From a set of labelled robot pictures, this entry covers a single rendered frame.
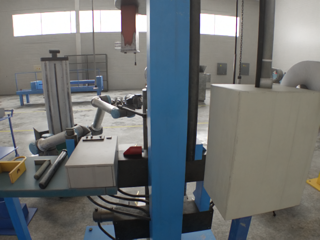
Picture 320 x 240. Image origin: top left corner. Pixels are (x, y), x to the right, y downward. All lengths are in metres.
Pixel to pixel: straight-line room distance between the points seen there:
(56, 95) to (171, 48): 2.09
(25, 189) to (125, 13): 1.21
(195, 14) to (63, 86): 2.08
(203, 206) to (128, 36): 1.31
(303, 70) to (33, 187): 1.28
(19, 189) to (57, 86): 1.82
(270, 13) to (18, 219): 1.68
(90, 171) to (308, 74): 0.98
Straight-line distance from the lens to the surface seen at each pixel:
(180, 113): 0.96
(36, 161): 1.41
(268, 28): 0.68
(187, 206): 1.64
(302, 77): 0.81
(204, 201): 1.56
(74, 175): 1.04
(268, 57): 0.67
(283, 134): 0.64
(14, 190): 1.21
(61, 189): 1.10
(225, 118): 0.61
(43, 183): 1.13
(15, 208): 1.53
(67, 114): 2.84
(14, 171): 1.27
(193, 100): 1.12
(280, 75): 2.35
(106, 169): 1.00
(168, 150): 1.01
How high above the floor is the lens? 1.63
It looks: 15 degrees down
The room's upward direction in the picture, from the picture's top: straight up
